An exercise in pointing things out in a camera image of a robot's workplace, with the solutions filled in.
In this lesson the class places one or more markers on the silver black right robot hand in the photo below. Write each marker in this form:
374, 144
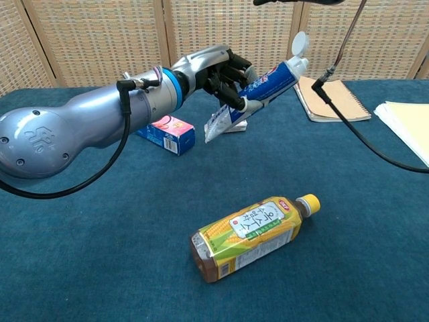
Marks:
295, 1

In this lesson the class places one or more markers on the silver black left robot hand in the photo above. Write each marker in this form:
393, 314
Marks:
214, 72

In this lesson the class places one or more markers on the blue white toothpaste tube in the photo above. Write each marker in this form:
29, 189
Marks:
271, 84

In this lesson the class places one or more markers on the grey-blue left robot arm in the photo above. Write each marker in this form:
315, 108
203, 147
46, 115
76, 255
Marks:
83, 124

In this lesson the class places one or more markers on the blue pink cookie box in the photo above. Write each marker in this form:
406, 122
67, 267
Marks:
171, 135

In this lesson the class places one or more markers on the brown spiral notebook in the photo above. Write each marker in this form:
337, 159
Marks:
335, 100

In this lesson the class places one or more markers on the woven bamboo folding screen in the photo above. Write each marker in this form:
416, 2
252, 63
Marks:
100, 37

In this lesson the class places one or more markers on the beige paper pad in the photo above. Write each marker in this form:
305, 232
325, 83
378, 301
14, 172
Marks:
407, 124

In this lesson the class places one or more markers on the yellow corn tea bottle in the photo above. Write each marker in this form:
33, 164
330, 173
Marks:
254, 238

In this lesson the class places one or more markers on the blue table cloth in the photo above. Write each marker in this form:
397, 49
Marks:
134, 251

